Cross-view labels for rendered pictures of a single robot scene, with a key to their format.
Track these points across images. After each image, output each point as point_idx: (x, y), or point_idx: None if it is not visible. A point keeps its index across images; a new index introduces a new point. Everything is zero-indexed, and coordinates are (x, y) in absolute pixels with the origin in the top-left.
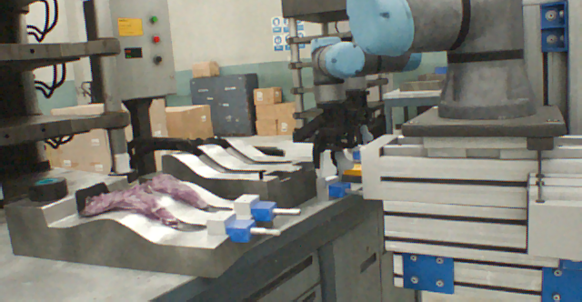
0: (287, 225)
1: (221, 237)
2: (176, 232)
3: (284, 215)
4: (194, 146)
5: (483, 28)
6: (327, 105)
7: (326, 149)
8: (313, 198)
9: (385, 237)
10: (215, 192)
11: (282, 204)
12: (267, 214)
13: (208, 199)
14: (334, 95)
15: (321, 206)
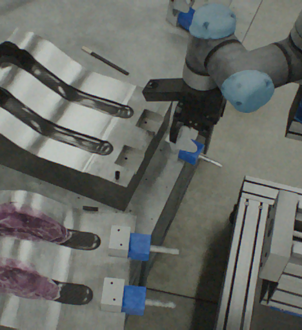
0: (149, 229)
1: (119, 320)
2: (63, 307)
3: (137, 201)
4: None
5: None
6: (202, 93)
7: (187, 124)
8: (156, 152)
9: (270, 299)
10: (47, 169)
11: (133, 188)
12: (146, 257)
13: (63, 218)
14: (212, 86)
15: (171, 175)
